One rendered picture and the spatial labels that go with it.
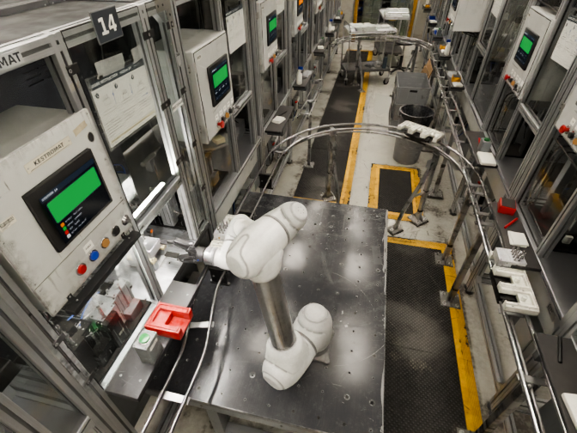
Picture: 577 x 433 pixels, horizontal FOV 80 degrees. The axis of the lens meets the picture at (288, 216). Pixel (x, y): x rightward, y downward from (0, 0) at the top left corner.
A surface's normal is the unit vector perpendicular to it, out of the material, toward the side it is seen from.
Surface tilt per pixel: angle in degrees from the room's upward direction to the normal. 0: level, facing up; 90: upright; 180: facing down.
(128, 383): 0
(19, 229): 90
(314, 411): 0
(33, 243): 90
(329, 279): 0
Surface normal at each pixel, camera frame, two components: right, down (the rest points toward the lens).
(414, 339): -0.01, -0.76
